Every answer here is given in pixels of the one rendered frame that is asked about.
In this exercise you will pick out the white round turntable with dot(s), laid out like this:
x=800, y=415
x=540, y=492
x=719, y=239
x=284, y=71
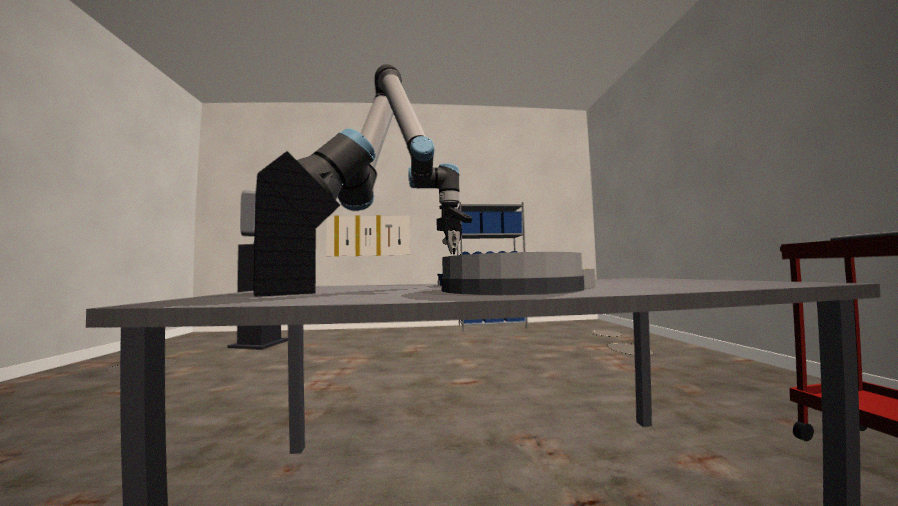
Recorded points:
x=516, y=273

